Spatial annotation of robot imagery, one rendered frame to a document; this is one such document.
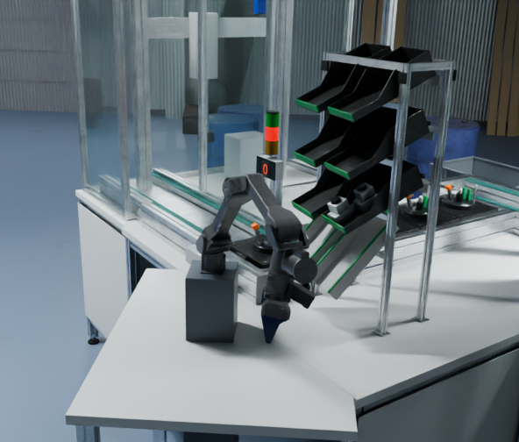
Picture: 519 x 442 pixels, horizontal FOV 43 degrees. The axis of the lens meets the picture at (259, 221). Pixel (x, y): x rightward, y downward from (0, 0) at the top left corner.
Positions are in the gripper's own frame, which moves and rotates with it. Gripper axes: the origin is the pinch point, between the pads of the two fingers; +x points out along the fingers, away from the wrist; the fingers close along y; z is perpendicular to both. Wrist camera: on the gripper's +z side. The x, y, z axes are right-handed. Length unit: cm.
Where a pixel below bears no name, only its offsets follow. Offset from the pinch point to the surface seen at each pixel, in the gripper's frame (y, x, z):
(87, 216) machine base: 178, 14, -88
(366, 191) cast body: 45, -31, 22
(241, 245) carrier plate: 89, -1, -11
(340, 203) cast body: 44, -26, 15
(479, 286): 86, -4, 75
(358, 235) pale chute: 56, -17, 24
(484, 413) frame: 51, 29, 74
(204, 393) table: 16.1, 25.9, -12.0
